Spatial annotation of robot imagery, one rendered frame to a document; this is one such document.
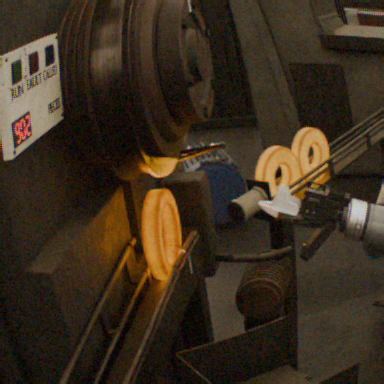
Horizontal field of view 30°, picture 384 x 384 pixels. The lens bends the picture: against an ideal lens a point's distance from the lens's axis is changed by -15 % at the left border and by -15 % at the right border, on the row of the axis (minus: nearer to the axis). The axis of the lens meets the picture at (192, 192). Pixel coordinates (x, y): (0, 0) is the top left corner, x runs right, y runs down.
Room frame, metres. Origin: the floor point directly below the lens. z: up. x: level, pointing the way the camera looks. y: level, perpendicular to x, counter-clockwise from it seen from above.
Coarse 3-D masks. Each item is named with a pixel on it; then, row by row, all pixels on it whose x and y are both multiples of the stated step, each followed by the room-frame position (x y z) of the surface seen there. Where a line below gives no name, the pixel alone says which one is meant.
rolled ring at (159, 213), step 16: (160, 192) 1.55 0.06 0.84; (144, 208) 1.51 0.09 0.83; (160, 208) 1.52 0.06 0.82; (176, 208) 1.63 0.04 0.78; (144, 224) 1.49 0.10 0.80; (160, 224) 1.50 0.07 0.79; (176, 224) 1.62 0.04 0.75; (144, 240) 1.48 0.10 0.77; (160, 240) 1.48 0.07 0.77; (176, 240) 1.61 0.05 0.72; (160, 256) 1.47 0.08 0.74; (176, 256) 1.58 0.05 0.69; (160, 272) 1.49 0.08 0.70
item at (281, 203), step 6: (282, 192) 1.61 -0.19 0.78; (276, 198) 1.61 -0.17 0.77; (282, 198) 1.61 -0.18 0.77; (288, 198) 1.61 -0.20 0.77; (258, 204) 1.64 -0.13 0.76; (264, 204) 1.63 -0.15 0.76; (276, 204) 1.61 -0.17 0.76; (282, 204) 1.61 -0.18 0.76; (288, 204) 1.61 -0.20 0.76; (294, 204) 1.60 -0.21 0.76; (270, 210) 1.61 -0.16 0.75; (276, 210) 1.61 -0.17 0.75; (282, 210) 1.61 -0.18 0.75; (288, 210) 1.61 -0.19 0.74; (294, 210) 1.60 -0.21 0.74; (276, 216) 1.61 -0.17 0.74
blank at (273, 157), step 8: (264, 152) 1.98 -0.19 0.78; (272, 152) 1.97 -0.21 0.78; (280, 152) 1.98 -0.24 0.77; (288, 152) 2.00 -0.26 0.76; (264, 160) 1.95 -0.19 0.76; (272, 160) 1.96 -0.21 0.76; (280, 160) 1.98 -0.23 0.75; (288, 160) 2.00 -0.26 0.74; (296, 160) 2.02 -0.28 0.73; (256, 168) 1.96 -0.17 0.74; (264, 168) 1.94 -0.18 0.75; (272, 168) 1.96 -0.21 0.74; (288, 168) 2.00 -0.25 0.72; (296, 168) 2.02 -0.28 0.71; (256, 176) 1.95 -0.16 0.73; (264, 176) 1.93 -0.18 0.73; (272, 176) 1.95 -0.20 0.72; (288, 176) 2.01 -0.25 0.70; (296, 176) 2.02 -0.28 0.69; (272, 184) 1.95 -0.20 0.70; (280, 184) 2.01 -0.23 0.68; (288, 184) 1.99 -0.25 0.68; (272, 192) 1.95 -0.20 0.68
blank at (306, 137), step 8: (304, 128) 2.10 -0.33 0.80; (312, 128) 2.09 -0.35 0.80; (296, 136) 2.07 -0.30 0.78; (304, 136) 2.06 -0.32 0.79; (312, 136) 2.08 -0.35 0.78; (320, 136) 2.11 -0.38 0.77; (296, 144) 2.05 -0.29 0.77; (304, 144) 2.05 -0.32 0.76; (312, 144) 2.08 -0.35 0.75; (320, 144) 2.10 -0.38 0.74; (296, 152) 2.04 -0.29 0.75; (304, 152) 2.05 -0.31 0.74; (320, 152) 2.10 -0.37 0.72; (328, 152) 2.13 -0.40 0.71; (304, 160) 2.05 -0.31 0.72; (320, 160) 2.10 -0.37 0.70; (304, 168) 2.04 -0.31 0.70; (320, 168) 2.10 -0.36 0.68; (320, 176) 2.09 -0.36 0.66
